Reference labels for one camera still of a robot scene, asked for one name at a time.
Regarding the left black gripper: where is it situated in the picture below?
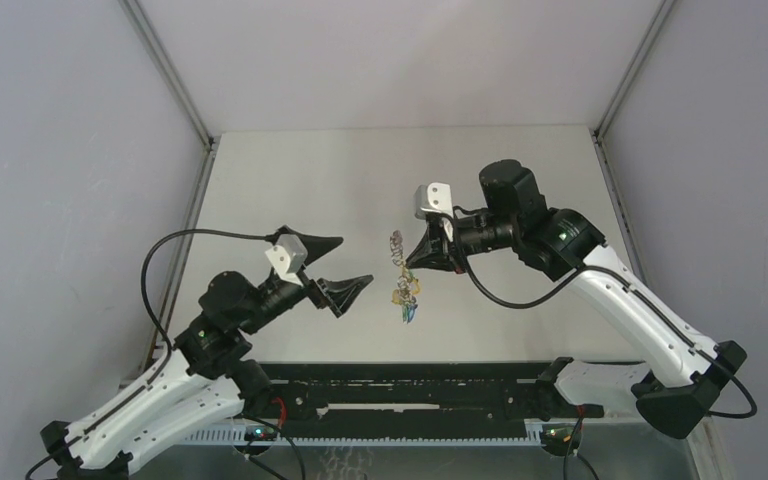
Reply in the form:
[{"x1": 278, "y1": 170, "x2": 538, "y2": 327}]
[{"x1": 242, "y1": 226, "x2": 373, "y2": 334}]

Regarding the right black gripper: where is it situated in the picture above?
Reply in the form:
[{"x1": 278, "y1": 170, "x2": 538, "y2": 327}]
[{"x1": 407, "y1": 210, "x2": 519, "y2": 274}]

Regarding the keyring with coloured keys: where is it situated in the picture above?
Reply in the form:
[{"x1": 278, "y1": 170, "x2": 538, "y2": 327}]
[{"x1": 389, "y1": 230, "x2": 421, "y2": 324}]

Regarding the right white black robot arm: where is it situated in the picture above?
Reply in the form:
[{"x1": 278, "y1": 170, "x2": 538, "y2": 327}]
[{"x1": 406, "y1": 159, "x2": 747, "y2": 439}]

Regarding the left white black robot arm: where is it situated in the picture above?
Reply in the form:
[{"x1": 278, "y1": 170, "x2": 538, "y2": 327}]
[{"x1": 40, "y1": 226, "x2": 374, "y2": 479}]

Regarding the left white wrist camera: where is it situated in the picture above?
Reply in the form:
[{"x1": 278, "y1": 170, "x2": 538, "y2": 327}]
[{"x1": 265, "y1": 234, "x2": 308, "y2": 286}]

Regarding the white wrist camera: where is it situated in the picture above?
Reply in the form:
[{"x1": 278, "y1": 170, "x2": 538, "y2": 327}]
[
  {"x1": 414, "y1": 182, "x2": 453, "y2": 220},
  {"x1": 265, "y1": 234, "x2": 308, "y2": 286}
]

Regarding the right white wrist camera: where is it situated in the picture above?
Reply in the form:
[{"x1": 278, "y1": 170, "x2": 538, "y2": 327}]
[{"x1": 414, "y1": 182, "x2": 453, "y2": 220}]

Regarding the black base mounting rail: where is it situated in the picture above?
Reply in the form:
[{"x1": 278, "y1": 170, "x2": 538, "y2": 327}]
[{"x1": 142, "y1": 360, "x2": 644, "y2": 442}]

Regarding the left black camera cable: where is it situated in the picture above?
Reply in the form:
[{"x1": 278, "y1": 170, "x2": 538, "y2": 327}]
[{"x1": 22, "y1": 228, "x2": 279, "y2": 480}]

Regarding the black camera cable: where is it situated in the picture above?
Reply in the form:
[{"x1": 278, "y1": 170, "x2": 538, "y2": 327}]
[
  {"x1": 450, "y1": 205, "x2": 758, "y2": 421},
  {"x1": 22, "y1": 228, "x2": 279, "y2": 480}
]

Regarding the right black camera cable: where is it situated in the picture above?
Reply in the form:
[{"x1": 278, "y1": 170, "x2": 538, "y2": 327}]
[{"x1": 450, "y1": 205, "x2": 758, "y2": 421}]

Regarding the white slotted cable duct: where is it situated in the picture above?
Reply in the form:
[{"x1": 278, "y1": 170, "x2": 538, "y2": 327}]
[{"x1": 175, "y1": 423, "x2": 544, "y2": 447}]

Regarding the left aluminium frame post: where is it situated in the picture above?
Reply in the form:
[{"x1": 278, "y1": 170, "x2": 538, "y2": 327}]
[{"x1": 120, "y1": 0, "x2": 220, "y2": 372}]

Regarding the aluminium frame post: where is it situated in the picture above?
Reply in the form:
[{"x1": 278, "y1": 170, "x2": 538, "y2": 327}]
[
  {"x1": 120, "y1": 0, "x2": 220, "y2": 372},
  {"x1": 590, "y1": 1, "x2": 681, "y2": 286}
]

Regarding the right aluminium frame post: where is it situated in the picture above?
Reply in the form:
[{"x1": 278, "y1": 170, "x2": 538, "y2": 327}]
[{"x1": 590, "y1": 1, "x2": 681, "y2": 286}]

